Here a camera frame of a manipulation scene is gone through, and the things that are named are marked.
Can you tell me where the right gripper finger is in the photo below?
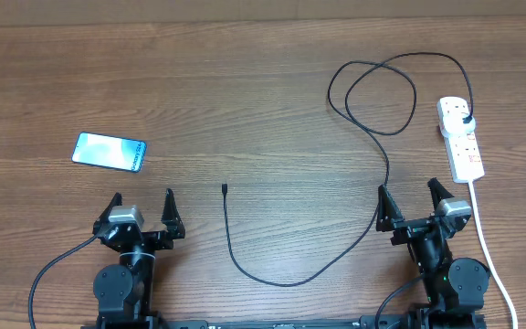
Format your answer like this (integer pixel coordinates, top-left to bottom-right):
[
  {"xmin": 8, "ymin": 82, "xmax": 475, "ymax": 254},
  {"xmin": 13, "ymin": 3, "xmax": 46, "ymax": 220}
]
[
  {"xmin": 427, "ymin": 177, "xmax": 454, "ymax": 210},
  {"xmin": 376, "ymin": 185, "xmax": 404, "ymax": 232}
]

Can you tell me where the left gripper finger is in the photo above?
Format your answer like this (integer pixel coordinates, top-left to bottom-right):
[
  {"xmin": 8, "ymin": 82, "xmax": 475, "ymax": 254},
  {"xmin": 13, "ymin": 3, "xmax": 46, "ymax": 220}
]
[
  {"xmin": 161, "ymin": 188, "xmax": 185, "ymax": 239},
  {"xmin": 98, "ymin": 193, "xmax": 122, "ymax": 223}
]

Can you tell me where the Samsung Galaxy smartphone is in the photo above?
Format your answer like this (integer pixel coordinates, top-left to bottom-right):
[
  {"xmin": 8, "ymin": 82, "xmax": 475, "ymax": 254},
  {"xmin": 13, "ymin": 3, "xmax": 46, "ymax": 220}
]
[{"xmin": 71, "ymin": 132, "xmax": 147, "ymax": 173}]

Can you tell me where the black USB charging cable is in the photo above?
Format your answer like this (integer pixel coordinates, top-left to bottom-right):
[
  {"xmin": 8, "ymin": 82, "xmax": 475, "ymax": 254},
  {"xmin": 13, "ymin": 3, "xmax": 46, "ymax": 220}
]
[{"xmin": 220, "ymin": 51, "xmax": 475, "ymax": 289}]

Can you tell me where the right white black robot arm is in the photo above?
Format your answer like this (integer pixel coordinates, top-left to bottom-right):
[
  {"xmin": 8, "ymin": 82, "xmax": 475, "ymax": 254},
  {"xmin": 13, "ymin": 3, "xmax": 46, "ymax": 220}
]
[{"xmin": 373, "ymin": 178, "xmax": 490, "ymax": 329}]

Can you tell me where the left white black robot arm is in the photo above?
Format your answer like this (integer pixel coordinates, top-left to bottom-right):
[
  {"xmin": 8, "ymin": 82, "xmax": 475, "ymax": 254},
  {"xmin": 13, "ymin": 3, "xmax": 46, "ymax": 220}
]
[{"xmin": 93, "ymin": 188, "xmax": 185, "ymax": 328}]

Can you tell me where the white charger plug adapter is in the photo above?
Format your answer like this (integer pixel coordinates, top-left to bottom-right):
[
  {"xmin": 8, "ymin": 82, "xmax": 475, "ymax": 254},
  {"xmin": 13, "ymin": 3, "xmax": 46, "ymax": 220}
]
[{"xmin": 439, "ymin": 114, "xmax": 476, "ymax": 138}]

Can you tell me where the white power strip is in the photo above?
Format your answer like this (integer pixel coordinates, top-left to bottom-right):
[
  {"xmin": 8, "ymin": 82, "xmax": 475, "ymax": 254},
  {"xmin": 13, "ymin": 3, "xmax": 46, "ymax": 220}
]
[{"xmin": 437, "ymin": 96, "xmax": 485, "ymax": 184}]

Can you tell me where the white power strip cord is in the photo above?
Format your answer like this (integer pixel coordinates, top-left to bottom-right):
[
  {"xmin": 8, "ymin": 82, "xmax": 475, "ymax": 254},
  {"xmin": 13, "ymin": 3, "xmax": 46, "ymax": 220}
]
[{"xmin": 467, "ymin": 180, "xmax": 519, "ymax": 329}]

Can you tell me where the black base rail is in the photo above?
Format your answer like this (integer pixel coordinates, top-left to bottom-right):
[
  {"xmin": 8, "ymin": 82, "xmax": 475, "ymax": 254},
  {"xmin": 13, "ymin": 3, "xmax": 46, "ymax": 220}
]
[{"xmin": 79, "ymin": 313, "xmax": 488, "ymax": 329}]

